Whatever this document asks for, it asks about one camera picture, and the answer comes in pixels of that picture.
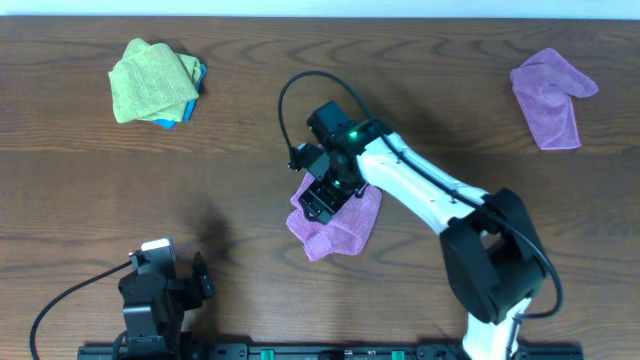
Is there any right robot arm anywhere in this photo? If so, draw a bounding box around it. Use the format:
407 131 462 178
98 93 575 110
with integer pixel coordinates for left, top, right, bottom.
293 120 557 359

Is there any green folded cloth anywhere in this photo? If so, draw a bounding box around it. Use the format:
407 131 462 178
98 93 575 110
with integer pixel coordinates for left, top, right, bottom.
108 38 202 124

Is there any blue folded cloth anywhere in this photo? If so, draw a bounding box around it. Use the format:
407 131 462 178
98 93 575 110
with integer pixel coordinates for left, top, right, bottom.
153 63 207 129

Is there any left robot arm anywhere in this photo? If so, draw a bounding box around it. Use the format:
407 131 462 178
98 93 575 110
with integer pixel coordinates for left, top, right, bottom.
118 249 214 359

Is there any purple cloth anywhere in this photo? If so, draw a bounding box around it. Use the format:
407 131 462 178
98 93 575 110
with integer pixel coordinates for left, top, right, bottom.
510 48 599 151
286 174 382 262

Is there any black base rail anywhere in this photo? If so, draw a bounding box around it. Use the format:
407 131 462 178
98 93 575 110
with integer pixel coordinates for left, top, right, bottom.
76 343 585 360

